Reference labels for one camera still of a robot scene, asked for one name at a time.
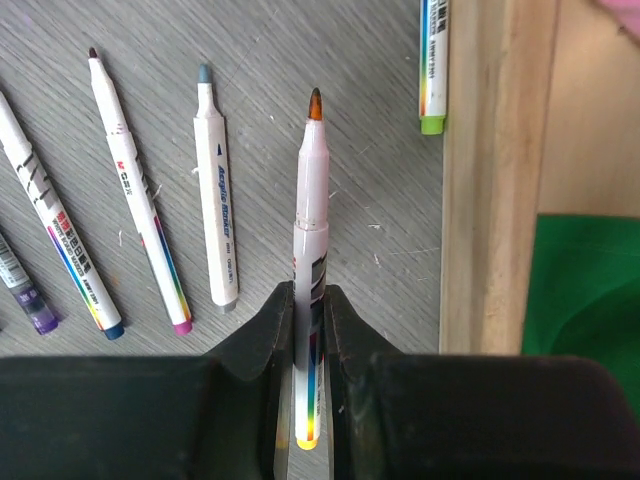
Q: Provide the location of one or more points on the purple marker pen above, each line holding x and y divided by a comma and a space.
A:
25, 292

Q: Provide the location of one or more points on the green cap marker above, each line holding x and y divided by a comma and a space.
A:
433, 65

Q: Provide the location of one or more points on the yellow cap marker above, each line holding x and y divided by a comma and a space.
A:
310, 248

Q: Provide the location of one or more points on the wooden clothes rack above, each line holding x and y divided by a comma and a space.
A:
543, 118

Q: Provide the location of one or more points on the pink t-shirt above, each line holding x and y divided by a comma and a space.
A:
626, 12

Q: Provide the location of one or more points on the magenta marker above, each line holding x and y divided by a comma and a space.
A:
138, 196

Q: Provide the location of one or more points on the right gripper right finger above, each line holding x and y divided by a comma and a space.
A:
394, 415

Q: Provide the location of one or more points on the grey marker pen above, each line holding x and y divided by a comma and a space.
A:
214, 183

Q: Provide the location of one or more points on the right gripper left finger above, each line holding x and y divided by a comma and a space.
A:
221, 415

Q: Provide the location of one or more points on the green tank top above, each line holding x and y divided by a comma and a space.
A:
583, 297

